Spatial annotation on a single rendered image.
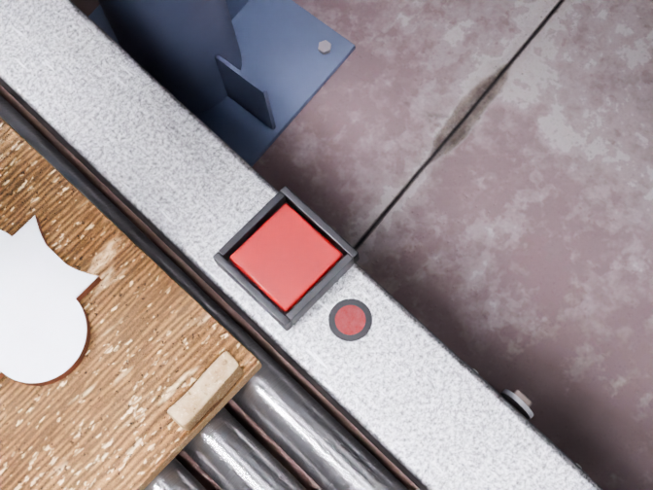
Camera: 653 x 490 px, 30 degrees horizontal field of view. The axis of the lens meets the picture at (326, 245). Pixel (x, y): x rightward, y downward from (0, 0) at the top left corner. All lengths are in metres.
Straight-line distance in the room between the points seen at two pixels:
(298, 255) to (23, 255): 0.20
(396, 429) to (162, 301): 0.19
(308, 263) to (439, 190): 1.02
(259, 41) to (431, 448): 1.21
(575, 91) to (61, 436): 1.26
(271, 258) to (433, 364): 0.14
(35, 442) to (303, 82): 1.16
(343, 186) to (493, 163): 0.23
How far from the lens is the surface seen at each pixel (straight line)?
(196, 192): 0.93
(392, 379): 0.88
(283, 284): 0.88
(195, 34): 1.74
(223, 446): 0.87
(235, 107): 1.94
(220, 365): 0.84
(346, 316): 0.89
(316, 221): 0.89
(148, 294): 0.89
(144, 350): 0.88
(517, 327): 1.83
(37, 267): 0.90
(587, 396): 1.82
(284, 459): 0.91
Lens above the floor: 1.78
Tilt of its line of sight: 72 degrees down
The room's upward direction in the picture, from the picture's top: 12 degrees counter-clockwise
